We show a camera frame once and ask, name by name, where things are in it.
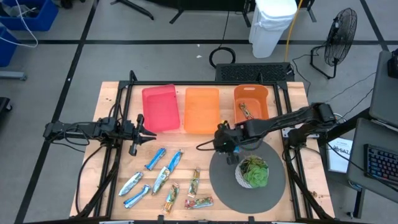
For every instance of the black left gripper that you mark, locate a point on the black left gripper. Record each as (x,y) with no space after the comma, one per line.
(136,133)

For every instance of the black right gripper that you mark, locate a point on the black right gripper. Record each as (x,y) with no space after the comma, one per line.
(228,138)

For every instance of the blue orange-ended granola bar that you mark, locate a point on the blue orange-ended granola bar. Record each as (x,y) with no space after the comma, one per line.
(175,160)

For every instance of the silver green granola bar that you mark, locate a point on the silver green granola bar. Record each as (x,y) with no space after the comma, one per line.
(160,181)

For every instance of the silver blue granola bar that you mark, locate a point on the silver blue granola bar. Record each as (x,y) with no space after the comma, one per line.
(130,184)

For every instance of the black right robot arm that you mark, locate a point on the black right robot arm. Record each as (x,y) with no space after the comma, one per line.
(280,119)

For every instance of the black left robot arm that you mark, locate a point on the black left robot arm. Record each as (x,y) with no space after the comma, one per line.
(77,129)

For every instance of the translucent red plastic bin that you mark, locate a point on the translucent red plastic bin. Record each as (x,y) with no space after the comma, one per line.
(160,109)

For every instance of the translucent orange plastic bin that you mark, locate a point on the translucent orange plastic bin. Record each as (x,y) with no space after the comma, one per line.
(201,110)

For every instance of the succulent in white patterned pot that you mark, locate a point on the succulent in white patterned pot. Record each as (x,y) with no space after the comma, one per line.
(255,175)

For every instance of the round grey woven placemat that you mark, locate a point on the round grey woven placemat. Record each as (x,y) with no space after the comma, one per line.
(227,196)

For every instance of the black perforated box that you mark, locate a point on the black perforated box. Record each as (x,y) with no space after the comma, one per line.
(248,72)

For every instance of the white printed paper sheet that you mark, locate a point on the white printed paper sheet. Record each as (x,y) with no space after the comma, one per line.
(339,158)

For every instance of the white trash bin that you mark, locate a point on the white trash bin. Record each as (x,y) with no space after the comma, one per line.
(270,31)

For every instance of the black tripod stand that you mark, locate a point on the black tripod stand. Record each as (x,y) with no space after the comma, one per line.
(136,10)

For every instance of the grey desk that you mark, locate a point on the grey desk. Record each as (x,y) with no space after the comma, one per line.
(384,93)
(363,133)

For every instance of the black partition screen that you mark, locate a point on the black partition screen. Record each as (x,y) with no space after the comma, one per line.
(199,3)

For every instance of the black object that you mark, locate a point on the black object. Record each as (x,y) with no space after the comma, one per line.
(3,105)

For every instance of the grey metal bar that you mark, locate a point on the grey metal bar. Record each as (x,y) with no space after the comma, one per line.
(12,75)

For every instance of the black floor fan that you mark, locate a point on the black floor fan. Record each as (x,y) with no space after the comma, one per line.
(340,34)

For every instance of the black backlit keyboard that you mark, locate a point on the black backlit keyboard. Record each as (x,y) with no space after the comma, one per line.
(381,163)

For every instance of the blue storage bin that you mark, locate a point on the blue storage bin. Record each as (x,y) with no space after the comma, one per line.
(43,21)
(6,49)

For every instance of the black desk device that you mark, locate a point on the black desk device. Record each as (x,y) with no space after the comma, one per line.
(393,65)

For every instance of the black aluminium rig frame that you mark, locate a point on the black aluminium rig frame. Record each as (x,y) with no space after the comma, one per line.
(202,83)

